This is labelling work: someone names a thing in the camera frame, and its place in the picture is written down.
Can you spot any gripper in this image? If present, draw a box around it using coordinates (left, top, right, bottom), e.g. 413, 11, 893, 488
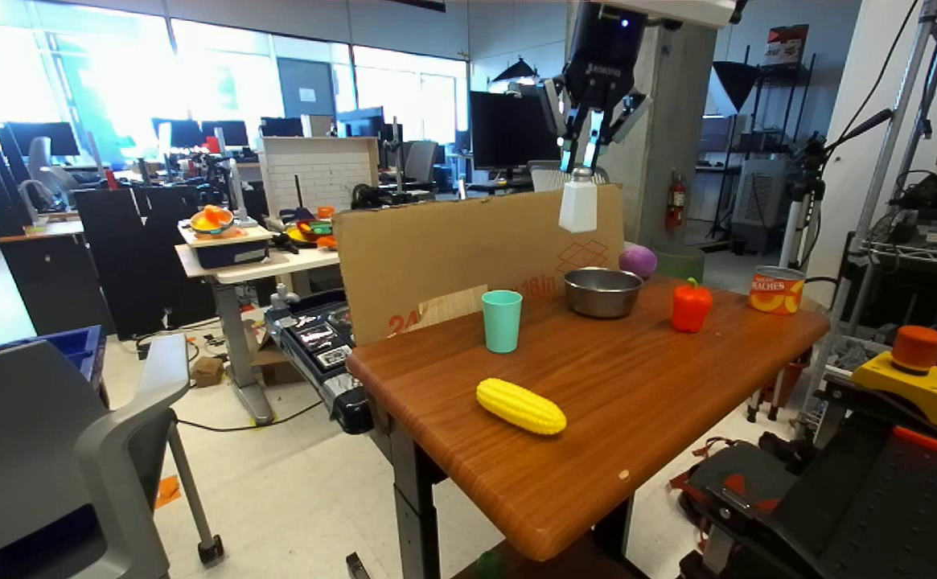
536, 3, 652, 175

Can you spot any white plastic bottle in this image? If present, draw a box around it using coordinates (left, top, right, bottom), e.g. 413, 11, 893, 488
557, 166, 600, 235

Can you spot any metal bowl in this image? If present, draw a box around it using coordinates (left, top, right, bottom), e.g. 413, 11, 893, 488
563, 267, 645, 320

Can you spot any bowl of toy fruit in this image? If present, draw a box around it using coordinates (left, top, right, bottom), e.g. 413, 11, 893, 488
189, 204, 236, 236

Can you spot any black monitor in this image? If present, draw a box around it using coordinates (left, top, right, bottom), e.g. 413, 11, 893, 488
468, 90, 563, 173

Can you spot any red fire extinguisher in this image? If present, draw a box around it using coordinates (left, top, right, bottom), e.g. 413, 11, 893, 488
665, 170, 688, 233

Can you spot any purple toy plum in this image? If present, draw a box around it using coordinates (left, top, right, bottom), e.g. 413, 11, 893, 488
618, 244, 659, 281

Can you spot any green bin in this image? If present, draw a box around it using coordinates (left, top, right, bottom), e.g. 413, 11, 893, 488
651, 244, 707, 284

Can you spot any cardboard sheet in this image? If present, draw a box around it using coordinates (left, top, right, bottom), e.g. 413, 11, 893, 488
332, 183, 627, 347

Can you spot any teal plastic cup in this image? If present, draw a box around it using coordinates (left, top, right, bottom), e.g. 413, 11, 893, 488
481, 289, 524, 355

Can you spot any orange toy bell pepper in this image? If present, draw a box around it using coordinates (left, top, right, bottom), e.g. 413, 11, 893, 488
670, 277, 714, 335

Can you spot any black shelf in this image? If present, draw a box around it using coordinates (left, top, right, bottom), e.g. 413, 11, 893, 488
746, 47, 820, 170

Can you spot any can of peaches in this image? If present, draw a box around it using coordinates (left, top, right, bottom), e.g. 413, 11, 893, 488
746, 265, 807, 316

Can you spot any white brick pattern toy kitchen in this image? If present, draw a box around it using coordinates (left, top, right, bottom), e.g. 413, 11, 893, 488
258, 135, 381, 220

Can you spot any yellow toy corn cob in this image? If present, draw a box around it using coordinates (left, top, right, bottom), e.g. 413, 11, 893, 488
475, 377, 568, 437

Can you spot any white table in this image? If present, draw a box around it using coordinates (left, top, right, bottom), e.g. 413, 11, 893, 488
175, 241, 342, 427

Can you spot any yellow emergency stop button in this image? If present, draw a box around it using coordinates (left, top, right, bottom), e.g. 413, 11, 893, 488
851, 325, 937, 453

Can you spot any small cardboard box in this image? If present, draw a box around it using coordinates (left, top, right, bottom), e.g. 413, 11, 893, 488
191, 355, 227, 389

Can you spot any blue plastic bin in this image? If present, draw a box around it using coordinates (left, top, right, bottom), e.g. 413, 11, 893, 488
0, 325, 108, 392

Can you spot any grey chair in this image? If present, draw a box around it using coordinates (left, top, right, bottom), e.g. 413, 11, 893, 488
0, 333, 225, 579

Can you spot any camera on tripod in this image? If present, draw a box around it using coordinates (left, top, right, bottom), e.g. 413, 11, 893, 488
779, 108, 895, 271

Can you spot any metal wire shelf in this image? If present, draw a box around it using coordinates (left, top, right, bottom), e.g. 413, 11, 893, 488
798, 0, 937, 439

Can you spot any black cable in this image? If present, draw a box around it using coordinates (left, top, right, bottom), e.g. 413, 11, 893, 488
175, 398, 324, 434

